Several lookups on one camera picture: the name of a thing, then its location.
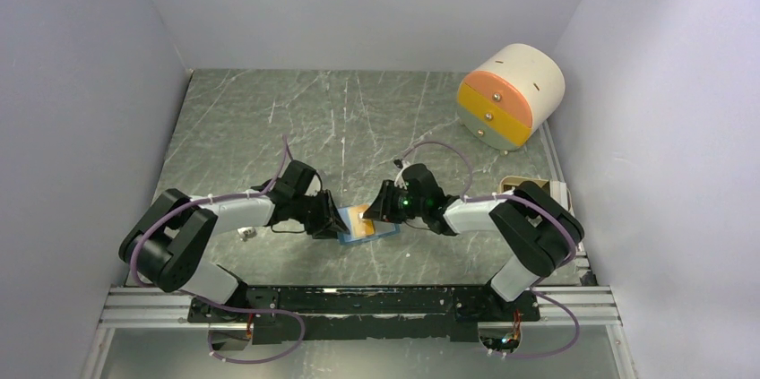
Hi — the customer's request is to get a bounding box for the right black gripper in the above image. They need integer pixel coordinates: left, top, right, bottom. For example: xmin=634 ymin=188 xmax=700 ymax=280
xmin=362 ymin=179 xmax=427 ymax=224

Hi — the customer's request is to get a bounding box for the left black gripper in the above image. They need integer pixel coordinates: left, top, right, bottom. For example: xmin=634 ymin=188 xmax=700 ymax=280
xmin=291 ymin=190 xmax=350 ymax=240

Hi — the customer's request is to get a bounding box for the blue card holder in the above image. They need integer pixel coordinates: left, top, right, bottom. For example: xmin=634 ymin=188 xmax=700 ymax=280
xmin=338 ymin=203 xmax=401 ymax=245

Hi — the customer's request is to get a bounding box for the orange credit card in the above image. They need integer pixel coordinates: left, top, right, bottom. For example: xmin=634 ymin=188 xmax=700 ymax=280
xmin=347 ymin=203 xmax=376 ymax=242

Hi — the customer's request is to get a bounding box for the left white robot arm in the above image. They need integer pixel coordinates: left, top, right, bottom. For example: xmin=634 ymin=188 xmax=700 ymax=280
xmin=118 ymin=160 xmax=349 ymax=322

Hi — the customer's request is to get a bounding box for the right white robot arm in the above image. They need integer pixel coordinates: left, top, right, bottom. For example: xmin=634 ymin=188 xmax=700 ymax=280
xmin=361 ymin=164 xmax=584 ymax=320

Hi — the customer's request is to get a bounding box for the small white plastic piece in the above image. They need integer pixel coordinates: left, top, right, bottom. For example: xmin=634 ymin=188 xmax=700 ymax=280
xmin=237 ymin=227 xmax=257 ymax=242

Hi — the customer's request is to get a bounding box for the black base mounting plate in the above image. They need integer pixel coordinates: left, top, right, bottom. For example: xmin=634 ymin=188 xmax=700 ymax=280
xmin=187 ymin=284 xmax=540 ymax=344

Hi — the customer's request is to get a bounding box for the beige cylindrical drawer box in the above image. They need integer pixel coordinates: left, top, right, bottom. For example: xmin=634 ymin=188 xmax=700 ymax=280
xmin=456 ymin=43 xmax=566 ymax=155

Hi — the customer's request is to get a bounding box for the beige oval tray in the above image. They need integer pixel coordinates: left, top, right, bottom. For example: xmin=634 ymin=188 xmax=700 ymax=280
xmin=497 ymin=176 xmax=574 ymax=211

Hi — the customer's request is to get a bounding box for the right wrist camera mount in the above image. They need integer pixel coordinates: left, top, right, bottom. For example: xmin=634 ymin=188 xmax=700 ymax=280
xmin=393 ymin=159 xmax=411 ymax=188

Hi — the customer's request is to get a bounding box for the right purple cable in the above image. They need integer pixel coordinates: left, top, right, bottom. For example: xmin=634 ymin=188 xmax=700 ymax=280
xmin=393 ymin=140 xmax=580 ymax=361

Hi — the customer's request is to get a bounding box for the purple cable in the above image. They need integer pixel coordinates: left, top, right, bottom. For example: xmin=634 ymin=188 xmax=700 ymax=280
xmin=393 ymin=140 xmax=580 ymax=361
xmin=129 ymin=134 xmax=307 ymax=366

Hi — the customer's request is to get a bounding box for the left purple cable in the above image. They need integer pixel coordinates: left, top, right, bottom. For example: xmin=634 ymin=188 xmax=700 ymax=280
xmin=129 ymin=134 xmax=307 ymax=366

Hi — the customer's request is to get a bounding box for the aluminium rail frame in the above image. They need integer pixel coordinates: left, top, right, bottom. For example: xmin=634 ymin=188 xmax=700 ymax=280
xmin=100 ymin=156 xmax=618 ymax=340

